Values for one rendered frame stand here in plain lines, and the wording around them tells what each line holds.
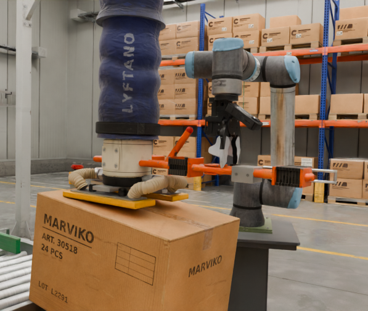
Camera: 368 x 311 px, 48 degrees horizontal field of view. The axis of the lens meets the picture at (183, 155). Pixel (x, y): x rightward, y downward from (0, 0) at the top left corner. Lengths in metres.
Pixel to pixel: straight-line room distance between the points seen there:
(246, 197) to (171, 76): 7.90
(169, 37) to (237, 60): 8.84
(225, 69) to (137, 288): 0.68
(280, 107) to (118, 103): 0.82
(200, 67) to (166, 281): 0.68
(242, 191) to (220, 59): 1.01
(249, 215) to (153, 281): 1.01
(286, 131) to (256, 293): 0.82
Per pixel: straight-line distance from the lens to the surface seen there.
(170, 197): 1.40
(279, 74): 1.86
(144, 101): 1.37
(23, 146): 4.88
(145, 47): 1.39
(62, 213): 1.43
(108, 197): 1.34
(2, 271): 2.25
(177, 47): 9.87
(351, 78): 9.80
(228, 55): 1.21
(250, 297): 2.18
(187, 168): 1.25
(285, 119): 1.91
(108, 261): 1.30
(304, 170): 1.09
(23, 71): 4.92
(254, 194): 2.07
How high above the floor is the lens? 1.22
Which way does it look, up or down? 3 degrees down
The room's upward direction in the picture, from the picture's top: 1 degrees clockwise
